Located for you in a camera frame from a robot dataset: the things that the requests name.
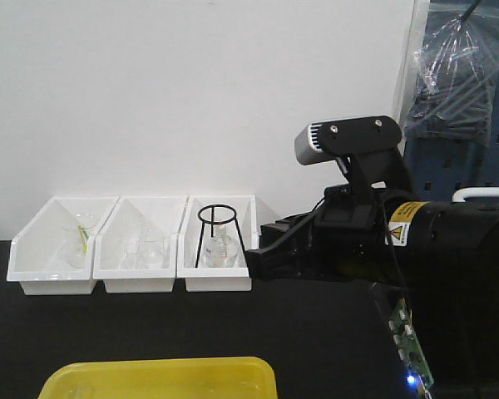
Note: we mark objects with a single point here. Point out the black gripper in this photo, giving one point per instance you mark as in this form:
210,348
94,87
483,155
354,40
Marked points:
344,240

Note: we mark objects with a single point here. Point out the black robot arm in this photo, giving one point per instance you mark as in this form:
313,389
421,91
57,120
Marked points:
396,239

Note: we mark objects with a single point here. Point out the yellow plastic tray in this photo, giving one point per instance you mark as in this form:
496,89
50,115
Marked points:
207,377

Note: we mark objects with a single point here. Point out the clear glass flask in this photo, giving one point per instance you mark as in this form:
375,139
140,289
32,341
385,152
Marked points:
221,250

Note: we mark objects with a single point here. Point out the white storage bin right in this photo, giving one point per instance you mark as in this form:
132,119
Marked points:
200,279

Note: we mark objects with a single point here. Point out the white storage bin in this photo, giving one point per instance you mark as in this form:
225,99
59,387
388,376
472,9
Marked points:
36,260
200,279
131,215

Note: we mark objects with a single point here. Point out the clear glass beakers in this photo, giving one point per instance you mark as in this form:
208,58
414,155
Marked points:
147,251

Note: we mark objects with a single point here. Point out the white storage bin middle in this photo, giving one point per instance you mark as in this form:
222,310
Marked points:
131,215

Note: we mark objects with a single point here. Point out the green circuit board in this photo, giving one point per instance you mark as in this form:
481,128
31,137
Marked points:
418,373

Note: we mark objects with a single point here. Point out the blue pegboard panel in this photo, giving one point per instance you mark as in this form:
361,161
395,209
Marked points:
441,167

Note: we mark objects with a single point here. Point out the white storage bin left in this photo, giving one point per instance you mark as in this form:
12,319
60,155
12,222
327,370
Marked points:
36,260

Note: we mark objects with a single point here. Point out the clear plastic bag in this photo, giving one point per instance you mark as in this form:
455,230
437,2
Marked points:
457,71

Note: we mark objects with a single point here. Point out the black wire tripod stand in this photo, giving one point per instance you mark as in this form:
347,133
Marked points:
211,216

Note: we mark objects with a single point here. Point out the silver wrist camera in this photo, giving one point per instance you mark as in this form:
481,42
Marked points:
307,149

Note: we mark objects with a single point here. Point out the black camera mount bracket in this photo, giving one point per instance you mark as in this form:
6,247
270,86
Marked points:
368,147

